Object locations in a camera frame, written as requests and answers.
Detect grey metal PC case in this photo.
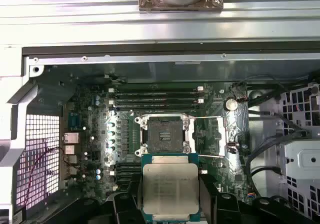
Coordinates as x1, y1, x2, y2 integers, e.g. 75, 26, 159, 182
0, 42, 320, 224

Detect green motherboard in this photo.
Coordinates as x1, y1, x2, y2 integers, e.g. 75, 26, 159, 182
62, 82, 250, 205

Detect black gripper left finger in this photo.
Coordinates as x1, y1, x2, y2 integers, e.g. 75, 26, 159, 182
81, 173, 145, 224

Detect RAM slot with black clips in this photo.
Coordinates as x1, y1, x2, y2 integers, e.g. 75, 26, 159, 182
116, 161, 142, 168
113, 91, 201, 98
116, 174, 141, 180
112, 103, 201, 110

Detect CPU with silver top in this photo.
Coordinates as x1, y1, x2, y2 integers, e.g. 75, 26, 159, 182
139, 153, 201, 223

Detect metal CPU socket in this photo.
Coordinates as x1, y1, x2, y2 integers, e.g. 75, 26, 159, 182
133, 113, 195, 158

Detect thick black cable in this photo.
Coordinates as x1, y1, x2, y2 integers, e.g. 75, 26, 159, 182
248, 108, 310, 137

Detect thin black cable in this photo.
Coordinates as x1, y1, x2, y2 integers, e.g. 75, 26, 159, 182
234, 73, 312, 90

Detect black connector with coloured wires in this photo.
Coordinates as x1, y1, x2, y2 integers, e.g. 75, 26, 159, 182
231, 82, 249, 103

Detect silver port block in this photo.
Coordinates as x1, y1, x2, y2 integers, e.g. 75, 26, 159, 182
63, 145, 78, 158
63, 132, 80, 145

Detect metal socket cover frame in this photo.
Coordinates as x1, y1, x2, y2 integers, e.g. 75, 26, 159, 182
186, 115, 230, 158

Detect perforated metal drive cage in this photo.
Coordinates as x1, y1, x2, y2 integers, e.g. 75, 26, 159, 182
278, 82, 320, 222

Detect blue port connector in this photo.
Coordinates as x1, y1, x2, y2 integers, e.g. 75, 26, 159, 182
68, 112, 81, 132

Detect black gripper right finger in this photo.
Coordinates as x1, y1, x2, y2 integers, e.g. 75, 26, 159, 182
198, 172, 312, 224

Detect round silver coin battery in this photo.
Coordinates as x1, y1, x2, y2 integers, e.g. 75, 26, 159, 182
224, 97, 239, 111

